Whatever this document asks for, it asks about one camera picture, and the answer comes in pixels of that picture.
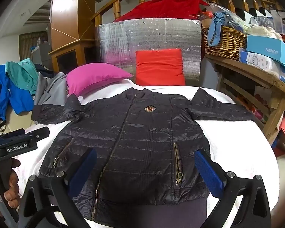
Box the wooden cabinet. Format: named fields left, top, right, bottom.
left=49, top=0, right=96, bottom=73

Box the grey garment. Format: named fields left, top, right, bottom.
left=34, top=72, right=67, bottom=105

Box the wicker basket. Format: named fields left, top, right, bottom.
left=202, top=26, right=247, bottom=61

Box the wooden side table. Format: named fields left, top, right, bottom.
left=206, top=54, right=285, bottom=145

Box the blue jacket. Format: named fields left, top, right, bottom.
left=0, top=65, right=34, bottom=121

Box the silver foil insulation panel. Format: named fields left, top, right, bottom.
left=97, top=18, right=202, bottom=86

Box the blue fashion box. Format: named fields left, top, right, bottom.
left=246, top=35, right=285, bottom=64

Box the teal garment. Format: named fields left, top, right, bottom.
left=5, top=58, right=38, bottom=95

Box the light blue cloth in basket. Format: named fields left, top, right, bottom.
left=207, top=12, right=227, bottom=47

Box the white patterned box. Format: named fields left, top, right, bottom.
left=239, top=51, right=281, bottom=78

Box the person's left hand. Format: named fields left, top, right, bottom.
left=4, top=158, right=20, bottom=209

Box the red pillow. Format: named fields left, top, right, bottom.
left=135, top=48, right=185, bottom=86

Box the magenta pillow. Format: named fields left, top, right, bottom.
left=66, top=63, right=132, bottom=97

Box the black quilted puffer jacket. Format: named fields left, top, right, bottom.
left=32, top=88, right=252, bottom=226

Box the red cloth on railing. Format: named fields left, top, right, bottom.
left=115, top=0, right=208, bottom=22

